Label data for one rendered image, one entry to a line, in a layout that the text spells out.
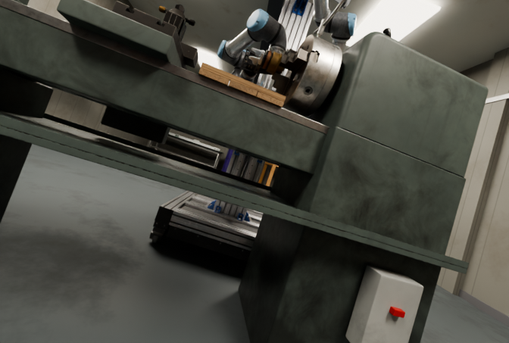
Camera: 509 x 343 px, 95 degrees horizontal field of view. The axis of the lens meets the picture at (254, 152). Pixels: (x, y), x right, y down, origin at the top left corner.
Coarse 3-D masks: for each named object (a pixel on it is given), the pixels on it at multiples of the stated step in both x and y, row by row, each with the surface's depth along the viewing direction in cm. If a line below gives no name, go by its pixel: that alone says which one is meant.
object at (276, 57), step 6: (270, 54) 95; (276, 54) 95; (264, 60) 95; (270, 60) 95; (276, 60) 94; (264, 66) 96; (270, 66) 95; (276, 66) 95; (270, 72) 98; (276, 72) 99
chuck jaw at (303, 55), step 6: (300, 48) 87; (294, 54) 91; (300, 54) 87; (306, 54) 87; (312, 54) 86; (282, 60) 93; (288, 60) 90; (294, 60) 90; (300, 60) 87; (306, 60) 87; (312, 60) 86; (282, 66) 95; (288, 66) 94; (294, 66) 93; (300, 66) 91; (294, 72) 97
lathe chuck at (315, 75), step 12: (312, 36) 92; (312, 48) 86; (324, 48) 87; (324, 60) 86; (288, 72) 112; (300, 72) 91; (312, 72) 86; (324, 72) 86; (300, 84) 88; (312, 84) 88; (288, 96) 96; (300, 96) 91; (312, 96) 90; (288, 108) 101; (300, 108) 97
